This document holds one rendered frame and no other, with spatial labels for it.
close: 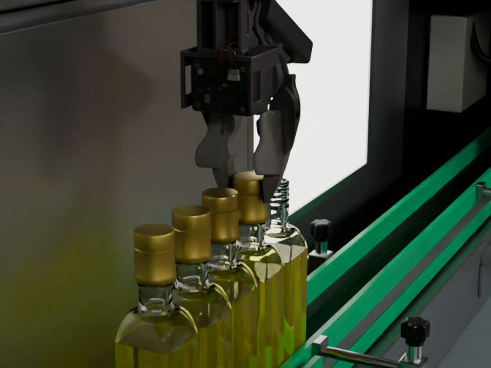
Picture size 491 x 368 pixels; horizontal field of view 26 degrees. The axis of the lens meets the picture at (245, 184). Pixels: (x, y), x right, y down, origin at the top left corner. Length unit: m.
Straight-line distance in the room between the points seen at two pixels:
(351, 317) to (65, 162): 0.42
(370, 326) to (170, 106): 0.39
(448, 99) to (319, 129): 0.58
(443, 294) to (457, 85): 0.60
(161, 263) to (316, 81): 0.65
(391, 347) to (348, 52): 0.46
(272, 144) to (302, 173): 0.47
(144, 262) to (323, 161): 0.69
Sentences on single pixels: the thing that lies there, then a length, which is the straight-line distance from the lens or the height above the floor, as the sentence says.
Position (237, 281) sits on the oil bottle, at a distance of 0.98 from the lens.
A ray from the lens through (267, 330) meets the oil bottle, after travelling 1.05.
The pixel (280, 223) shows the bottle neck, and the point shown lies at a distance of 1.08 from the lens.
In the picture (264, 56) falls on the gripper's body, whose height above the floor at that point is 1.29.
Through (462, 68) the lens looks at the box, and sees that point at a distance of 2.02.
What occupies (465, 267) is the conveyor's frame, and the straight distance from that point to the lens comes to 1.63.
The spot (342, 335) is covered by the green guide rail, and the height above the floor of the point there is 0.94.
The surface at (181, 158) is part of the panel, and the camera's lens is 1.15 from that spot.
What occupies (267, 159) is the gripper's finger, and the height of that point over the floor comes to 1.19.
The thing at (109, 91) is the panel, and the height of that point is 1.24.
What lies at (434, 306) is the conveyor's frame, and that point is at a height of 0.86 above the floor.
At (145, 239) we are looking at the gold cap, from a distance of 0.87.
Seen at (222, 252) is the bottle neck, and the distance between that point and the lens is 0.98.
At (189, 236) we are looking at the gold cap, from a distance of 0.92.
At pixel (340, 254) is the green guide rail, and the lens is 1.39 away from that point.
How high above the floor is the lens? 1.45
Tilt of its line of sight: 17 degrees down
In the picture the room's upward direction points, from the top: straight up
